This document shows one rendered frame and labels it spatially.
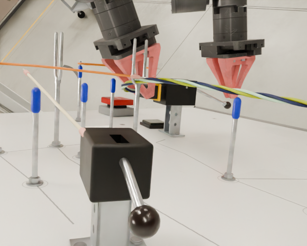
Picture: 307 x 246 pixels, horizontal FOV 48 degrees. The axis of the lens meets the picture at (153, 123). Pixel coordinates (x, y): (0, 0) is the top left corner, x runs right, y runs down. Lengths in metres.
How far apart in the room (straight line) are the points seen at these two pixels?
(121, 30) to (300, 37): 1.86
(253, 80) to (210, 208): 1.91
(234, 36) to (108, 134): 0.42
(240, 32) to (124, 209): 0.44
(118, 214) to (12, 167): 0.19
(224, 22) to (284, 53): 1.65
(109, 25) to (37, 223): 0.30
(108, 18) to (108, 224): 0.33
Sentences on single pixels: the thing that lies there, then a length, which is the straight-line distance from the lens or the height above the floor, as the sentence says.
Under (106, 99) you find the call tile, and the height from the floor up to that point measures 1.14.
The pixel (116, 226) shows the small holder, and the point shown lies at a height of 1.34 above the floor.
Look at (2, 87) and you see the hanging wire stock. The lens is 1.51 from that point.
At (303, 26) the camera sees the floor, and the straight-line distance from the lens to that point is 2.33.
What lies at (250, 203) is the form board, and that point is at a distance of 0.32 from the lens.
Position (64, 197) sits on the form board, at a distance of 0.30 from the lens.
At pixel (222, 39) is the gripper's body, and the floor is 1.14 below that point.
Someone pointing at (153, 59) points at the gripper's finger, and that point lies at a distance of 0.49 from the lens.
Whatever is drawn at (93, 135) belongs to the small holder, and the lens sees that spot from 0.19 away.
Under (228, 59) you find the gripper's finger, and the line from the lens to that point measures 0.58.
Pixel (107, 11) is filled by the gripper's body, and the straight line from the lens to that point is 0.48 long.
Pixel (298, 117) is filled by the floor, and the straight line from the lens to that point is 1.89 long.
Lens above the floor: 1.48
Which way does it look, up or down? 37 degrees down
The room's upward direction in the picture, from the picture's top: 48 degrees counter-clockwise
